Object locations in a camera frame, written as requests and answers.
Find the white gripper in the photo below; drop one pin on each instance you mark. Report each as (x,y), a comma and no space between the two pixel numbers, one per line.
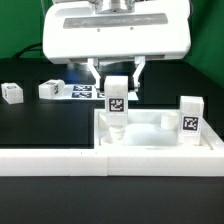
(80,30)

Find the white square table top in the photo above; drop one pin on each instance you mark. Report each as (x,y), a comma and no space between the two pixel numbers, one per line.
(151,129)

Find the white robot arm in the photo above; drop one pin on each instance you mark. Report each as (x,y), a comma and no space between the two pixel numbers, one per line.
(113,5)

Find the paper sheet with markers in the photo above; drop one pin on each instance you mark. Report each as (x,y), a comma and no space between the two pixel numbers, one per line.
(80,92)

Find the white L-shaped obstacle fence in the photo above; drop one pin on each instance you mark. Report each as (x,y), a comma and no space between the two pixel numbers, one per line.
(112,162)

